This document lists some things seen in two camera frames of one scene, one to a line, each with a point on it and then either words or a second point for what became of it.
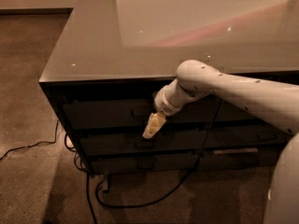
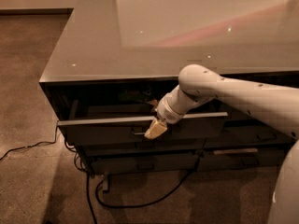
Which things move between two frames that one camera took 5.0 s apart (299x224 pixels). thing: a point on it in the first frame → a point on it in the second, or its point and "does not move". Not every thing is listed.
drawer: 167,163 does not move
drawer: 204,115 → 195,127
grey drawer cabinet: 121,45 does not move
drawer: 230,158 does not move
